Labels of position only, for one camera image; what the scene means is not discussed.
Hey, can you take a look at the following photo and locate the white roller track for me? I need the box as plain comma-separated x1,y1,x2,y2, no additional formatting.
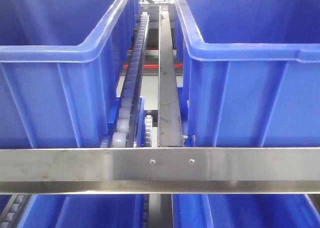
100,12,150,148

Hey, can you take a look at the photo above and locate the large blue bin right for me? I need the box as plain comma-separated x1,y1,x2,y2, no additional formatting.
175,0,320,147

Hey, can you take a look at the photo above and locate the large blue bin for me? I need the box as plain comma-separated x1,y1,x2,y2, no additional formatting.
0,0,135,148
175,0,320,147

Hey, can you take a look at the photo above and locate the blue bin below right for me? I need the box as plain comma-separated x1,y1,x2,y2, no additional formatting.
172,194,320,227

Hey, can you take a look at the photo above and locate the blue bin below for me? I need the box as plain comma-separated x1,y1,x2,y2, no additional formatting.
172,194,320,227
18,194,147,227

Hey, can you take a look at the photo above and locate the large blue bin left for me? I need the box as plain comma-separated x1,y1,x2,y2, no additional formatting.
0,0,135,148

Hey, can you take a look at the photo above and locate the blue bin below left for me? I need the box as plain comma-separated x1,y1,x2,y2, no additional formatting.
18,194,147,227

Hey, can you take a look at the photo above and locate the steel divider rail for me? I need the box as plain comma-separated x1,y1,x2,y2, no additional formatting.
158,5,184,147

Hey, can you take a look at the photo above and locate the steel front rail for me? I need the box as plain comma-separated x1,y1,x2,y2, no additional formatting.
0,147,320,194

